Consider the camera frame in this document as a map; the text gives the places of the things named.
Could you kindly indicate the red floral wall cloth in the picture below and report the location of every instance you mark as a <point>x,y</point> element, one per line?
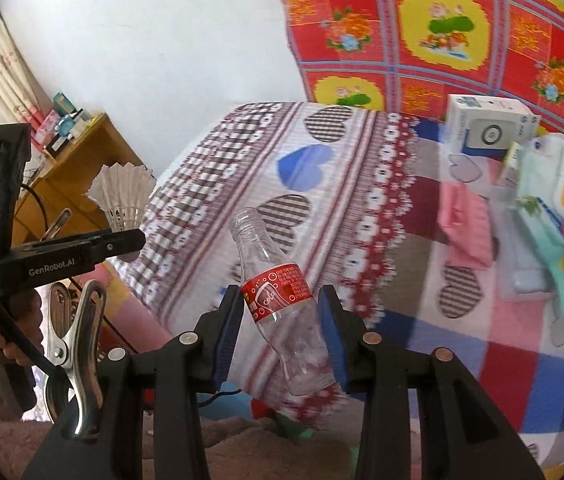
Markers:
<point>412,35</point>

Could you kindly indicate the heart patterned bed sheet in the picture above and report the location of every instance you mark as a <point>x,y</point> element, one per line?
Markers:
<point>362,185</point>

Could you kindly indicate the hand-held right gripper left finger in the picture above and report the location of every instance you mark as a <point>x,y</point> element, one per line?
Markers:
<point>227,335</point>

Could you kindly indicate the teal yellow plastic bag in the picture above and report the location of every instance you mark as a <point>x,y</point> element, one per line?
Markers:
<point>562,200</point>

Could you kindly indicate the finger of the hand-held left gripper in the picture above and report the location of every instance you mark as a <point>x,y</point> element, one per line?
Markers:
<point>117,247</point>

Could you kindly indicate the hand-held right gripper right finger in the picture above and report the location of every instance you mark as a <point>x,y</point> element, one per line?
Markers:
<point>334,345</point>

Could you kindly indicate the pale wet wipes pack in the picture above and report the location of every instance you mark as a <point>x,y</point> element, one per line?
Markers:
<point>527,275</point>

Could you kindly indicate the steel spring clamp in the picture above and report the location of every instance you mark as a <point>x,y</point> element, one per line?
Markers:
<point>79,340</point>
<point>57,225</point>

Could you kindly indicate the blue alarm clock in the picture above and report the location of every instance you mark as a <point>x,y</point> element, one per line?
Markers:
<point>68,125</point>

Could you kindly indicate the person's left hand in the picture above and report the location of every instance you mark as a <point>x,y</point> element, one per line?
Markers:
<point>17,330</point>

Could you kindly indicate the white shuttlecock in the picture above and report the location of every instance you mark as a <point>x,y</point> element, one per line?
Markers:
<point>122,195</point>

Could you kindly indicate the teal box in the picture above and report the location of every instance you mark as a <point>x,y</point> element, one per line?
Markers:
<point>64,104</point>

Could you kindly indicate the wooden desk with shelves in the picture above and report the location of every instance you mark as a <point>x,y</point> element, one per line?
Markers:
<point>77,170</point>

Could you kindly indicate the pink tissue box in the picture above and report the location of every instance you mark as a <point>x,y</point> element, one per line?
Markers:
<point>46,127</point>

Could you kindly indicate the person's fuzzy pink clothing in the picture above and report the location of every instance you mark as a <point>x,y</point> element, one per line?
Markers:
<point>262,455</point>

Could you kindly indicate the pink cloth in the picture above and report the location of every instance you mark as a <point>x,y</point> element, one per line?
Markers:
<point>464,225</point>

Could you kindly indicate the clear plastic bottle red label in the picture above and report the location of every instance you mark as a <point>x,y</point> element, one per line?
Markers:
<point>274,295</point>

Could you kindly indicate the black box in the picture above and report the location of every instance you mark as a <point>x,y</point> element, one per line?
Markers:
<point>56,146</point>

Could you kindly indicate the red fuzzy object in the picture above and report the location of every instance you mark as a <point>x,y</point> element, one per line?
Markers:
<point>264,410</point>

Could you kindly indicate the white carton box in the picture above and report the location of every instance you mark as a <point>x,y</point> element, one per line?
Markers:
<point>487,125</point>

